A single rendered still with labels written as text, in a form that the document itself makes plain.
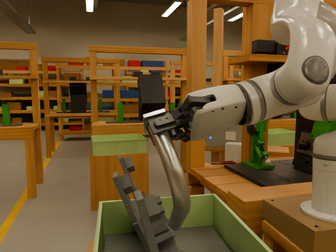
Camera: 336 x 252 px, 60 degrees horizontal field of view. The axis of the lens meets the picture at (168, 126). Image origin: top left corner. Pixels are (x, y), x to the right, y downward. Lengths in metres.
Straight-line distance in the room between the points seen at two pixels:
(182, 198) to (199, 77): 1.27
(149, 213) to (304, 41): 0.38
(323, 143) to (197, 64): 0.91
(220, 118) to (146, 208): 0.20
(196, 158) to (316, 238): 0.94
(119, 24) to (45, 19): 2.54
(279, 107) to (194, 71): 1.17
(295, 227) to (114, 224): 0.59
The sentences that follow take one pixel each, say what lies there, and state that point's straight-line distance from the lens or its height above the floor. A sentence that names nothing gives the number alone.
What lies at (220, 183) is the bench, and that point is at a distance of 1.48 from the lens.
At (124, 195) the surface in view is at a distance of 0.68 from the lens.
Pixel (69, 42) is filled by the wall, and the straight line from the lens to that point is 11.42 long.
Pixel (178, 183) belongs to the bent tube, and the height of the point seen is 1.19.
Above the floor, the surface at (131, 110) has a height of 0.78.
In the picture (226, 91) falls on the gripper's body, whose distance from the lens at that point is 0.52.
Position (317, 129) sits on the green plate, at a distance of 1.78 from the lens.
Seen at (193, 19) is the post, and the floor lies 1.73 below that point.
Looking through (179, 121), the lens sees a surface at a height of 1.28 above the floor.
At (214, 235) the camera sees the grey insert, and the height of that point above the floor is 0.85.
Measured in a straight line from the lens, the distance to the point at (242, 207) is 1.24.
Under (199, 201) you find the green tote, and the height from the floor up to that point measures 0.94.
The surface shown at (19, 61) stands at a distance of 11.54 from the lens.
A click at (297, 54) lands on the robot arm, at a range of 0.52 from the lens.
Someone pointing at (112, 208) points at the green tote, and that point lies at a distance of 1.05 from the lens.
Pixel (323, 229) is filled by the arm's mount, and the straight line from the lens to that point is 1.00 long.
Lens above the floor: 1.33
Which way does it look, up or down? 7 degrees down
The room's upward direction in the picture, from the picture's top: straight up
